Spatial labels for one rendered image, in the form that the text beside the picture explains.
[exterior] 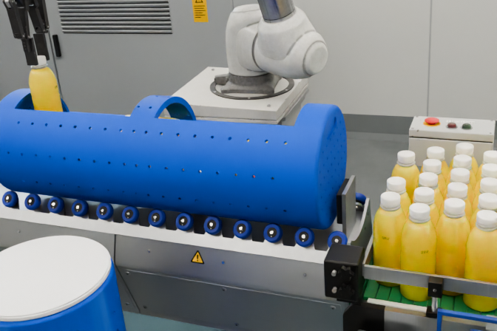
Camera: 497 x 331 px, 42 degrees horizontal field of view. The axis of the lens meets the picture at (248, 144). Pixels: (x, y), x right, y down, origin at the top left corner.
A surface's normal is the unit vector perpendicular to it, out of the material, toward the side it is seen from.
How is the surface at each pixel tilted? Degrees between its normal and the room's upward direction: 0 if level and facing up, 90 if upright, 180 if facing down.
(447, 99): 90
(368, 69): 90
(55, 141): 61
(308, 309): 110
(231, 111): 90
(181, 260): 71
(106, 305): 90
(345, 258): 0
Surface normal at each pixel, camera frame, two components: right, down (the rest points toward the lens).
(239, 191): -0.35, 0.44
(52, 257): -0.07, -0.92
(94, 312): 0.82, 0.16
